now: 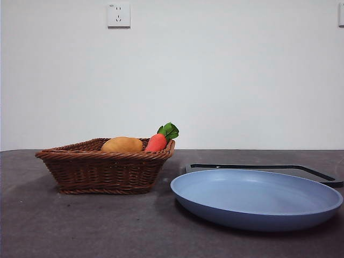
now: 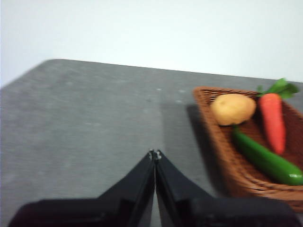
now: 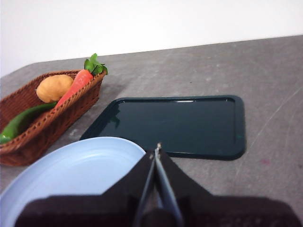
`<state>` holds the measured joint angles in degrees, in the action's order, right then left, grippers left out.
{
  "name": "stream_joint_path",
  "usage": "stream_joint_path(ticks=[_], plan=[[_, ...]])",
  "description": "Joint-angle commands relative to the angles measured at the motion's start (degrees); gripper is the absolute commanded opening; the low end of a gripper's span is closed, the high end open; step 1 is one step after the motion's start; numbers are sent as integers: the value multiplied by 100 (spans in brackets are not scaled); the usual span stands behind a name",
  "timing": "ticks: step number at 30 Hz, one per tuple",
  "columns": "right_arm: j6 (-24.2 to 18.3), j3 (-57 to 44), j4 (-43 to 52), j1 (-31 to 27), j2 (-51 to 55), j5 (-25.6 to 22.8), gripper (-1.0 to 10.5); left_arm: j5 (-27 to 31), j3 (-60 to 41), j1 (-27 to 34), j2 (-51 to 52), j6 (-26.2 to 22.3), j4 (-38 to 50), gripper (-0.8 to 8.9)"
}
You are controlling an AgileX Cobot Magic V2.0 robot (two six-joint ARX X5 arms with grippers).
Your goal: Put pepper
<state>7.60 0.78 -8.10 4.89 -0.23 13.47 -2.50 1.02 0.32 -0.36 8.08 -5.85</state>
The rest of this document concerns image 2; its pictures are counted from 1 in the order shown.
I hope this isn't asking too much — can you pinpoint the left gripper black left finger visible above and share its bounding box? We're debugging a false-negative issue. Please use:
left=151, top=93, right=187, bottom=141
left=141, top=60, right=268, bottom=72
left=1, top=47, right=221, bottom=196
left=8, top=148, right=156, bottom=227

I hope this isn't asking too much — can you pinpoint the orange carrot with green leaves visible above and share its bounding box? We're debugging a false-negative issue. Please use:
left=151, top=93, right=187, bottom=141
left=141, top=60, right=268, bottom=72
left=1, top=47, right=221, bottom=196
left=257, top=78, right=300, bottom=156

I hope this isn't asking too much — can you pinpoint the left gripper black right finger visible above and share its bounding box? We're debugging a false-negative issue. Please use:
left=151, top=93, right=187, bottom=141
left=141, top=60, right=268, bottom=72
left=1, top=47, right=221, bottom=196
left=154, top=149, right=303, bottom=227

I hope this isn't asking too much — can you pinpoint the brown wicker basket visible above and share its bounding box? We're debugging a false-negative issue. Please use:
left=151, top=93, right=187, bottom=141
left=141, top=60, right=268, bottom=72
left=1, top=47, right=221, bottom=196
left=193, top=86, right=303, bottom=212

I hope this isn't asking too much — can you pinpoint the yellow-brown potato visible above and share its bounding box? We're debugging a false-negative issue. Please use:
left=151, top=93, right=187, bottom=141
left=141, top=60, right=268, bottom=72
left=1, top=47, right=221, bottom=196
left=210, top=94, right=257, bottom=126

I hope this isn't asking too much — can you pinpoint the green pepper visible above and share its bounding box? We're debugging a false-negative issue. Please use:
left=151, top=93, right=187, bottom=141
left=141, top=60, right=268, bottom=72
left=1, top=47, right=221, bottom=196
left=231, top=125, right=303, bottom=186

